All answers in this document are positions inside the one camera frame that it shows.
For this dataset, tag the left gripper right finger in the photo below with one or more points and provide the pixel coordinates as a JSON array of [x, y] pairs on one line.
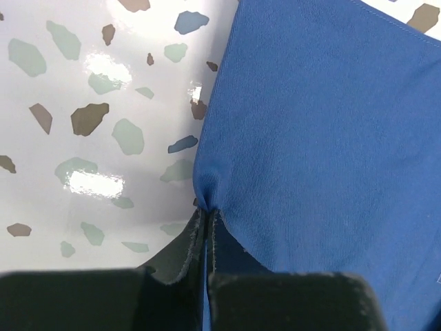
[[245, 295]]

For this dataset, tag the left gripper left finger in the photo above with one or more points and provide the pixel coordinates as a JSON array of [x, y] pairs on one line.
[[164, 293]]

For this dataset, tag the blue surgical cloth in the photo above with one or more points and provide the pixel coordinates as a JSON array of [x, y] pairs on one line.
[[321, 145]]

